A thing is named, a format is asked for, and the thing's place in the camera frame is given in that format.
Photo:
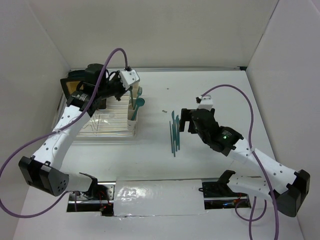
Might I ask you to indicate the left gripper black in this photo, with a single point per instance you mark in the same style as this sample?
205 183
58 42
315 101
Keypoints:
117 77

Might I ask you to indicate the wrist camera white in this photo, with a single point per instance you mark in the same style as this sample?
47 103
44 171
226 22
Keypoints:
204 102
129 78

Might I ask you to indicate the metal wire dish rack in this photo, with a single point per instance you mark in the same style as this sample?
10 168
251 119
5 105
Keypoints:
108 122

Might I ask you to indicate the cream utensil holder near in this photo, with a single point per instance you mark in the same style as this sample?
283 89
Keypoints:
131 120

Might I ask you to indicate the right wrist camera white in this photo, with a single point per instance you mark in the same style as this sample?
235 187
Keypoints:
204 102

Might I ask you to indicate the teal plastic spoon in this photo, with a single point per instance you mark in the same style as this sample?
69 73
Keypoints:
138 106
136 110

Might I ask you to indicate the teal plastic fork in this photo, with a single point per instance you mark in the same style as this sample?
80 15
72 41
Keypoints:
131 95
139 93

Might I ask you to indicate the cream utensil holder far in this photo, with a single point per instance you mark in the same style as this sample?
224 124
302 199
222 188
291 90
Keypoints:
134 90

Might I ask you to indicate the teal plastic knife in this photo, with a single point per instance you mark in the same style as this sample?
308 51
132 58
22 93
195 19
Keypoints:
177 124
173 123

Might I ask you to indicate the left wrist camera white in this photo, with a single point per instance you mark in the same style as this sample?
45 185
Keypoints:
129 78

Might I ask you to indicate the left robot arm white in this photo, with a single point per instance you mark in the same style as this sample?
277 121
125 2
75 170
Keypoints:
85 91

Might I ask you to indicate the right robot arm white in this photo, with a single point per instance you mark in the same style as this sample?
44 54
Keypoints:
284 187

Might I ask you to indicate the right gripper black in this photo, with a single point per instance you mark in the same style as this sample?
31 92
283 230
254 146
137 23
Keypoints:
185 114

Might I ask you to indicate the cream utensil holder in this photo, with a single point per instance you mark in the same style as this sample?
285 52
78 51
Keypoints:
134 90
131 120

